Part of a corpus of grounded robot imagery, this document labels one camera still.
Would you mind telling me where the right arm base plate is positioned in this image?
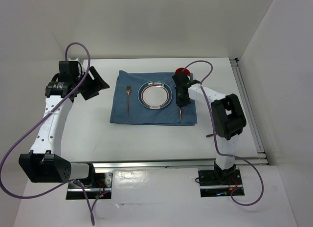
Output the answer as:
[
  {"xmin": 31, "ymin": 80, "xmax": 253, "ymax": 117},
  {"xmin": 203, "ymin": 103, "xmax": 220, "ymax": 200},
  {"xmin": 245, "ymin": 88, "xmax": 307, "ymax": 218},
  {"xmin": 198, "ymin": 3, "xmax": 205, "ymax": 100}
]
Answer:
[{"xmin": 195, "ymin": 169, "xmax": 245, "ymax": 198}]

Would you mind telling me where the red mug black handle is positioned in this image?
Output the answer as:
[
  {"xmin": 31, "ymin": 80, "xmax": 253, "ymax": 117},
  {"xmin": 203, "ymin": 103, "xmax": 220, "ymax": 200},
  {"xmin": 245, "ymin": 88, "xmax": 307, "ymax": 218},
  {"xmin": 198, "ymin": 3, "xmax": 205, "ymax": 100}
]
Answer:
[{"xmin": 175, "ymin": 68, "xmax": 191, "ymax": 77}]

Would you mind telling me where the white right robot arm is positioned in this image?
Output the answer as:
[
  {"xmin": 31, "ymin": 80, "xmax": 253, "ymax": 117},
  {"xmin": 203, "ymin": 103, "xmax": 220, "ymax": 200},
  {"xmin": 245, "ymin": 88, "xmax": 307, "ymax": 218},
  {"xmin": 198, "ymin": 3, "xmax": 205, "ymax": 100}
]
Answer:
[{"xmin": 172, "ymin": 71, "xmax": 246, "ymax": 184}]

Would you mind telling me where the blue cloth napkin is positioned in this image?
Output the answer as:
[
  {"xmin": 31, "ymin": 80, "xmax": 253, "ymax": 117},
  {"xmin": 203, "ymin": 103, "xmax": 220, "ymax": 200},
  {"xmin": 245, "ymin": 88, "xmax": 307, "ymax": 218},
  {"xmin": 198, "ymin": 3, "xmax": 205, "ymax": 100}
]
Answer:
[{"xmin": 110, "ymin": 70, "xmax": 197, "ymax": 126}]

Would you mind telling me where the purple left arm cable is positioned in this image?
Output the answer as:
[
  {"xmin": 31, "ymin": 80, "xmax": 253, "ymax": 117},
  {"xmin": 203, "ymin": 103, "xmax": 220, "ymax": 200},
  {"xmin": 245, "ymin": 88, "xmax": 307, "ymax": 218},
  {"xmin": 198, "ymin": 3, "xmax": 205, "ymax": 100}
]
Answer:
[{"xmin": 0, "ymin": 43, "xmax": 98, "ymax": 227}]

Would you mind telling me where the aluminium right side rail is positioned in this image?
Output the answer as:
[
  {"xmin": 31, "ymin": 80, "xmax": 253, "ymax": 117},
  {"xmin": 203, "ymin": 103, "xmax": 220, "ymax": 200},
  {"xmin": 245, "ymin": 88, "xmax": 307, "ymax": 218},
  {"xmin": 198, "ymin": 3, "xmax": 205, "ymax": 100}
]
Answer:
[{"xmin": 229, "ymin": 58, "xmax": 269, "ymax": 166}]

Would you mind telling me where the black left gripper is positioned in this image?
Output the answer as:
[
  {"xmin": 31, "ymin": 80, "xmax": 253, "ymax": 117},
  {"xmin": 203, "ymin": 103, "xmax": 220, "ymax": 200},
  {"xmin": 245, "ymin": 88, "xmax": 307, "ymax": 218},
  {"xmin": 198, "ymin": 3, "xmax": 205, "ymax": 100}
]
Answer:
[{"xmin": 73, "ymin": 66, "xmax": 109, "ymax": 101}]

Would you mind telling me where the aluminium front table rail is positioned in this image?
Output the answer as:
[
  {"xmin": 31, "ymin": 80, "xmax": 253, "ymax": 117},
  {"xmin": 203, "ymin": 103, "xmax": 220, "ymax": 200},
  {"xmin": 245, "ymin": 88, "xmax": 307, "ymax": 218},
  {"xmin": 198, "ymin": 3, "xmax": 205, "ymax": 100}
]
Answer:
[{"xmin": 61, "ymin": 158, "xmax": 269, "ymax": 170}]

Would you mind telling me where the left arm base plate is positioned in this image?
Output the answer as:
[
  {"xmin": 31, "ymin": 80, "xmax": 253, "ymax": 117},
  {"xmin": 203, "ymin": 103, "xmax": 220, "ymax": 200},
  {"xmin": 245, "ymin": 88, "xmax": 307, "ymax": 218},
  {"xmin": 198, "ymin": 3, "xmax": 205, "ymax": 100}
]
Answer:
[{"xmin": 66, "ymin": 171, "xmax": 113, "ymax": 200}]

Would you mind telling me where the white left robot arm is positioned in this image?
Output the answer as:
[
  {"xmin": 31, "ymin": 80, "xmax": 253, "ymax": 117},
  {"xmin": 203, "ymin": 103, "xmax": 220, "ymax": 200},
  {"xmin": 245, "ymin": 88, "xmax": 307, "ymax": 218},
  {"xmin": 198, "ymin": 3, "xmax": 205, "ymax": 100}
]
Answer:
[{"xmin": 19, "ymin": 59, "xmax": 109, "ymax": 187}]

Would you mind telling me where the copper fork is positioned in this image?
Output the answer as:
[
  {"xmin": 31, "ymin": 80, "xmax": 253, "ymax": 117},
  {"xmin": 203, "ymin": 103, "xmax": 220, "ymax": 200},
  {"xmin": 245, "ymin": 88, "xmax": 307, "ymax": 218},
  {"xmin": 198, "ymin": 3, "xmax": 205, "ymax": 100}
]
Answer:
[{"xmin": 126, "ymin": 86, "xmax": 132, "ymax": 116}]

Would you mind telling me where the white plate green red rim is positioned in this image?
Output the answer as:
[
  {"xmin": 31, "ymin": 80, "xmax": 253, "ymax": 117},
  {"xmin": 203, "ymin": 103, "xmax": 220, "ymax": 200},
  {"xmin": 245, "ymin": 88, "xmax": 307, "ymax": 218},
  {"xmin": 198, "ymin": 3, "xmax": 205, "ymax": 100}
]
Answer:
[{"xmin": 137, "ymin": 81, "xmax": 173, "ymax": 110}]

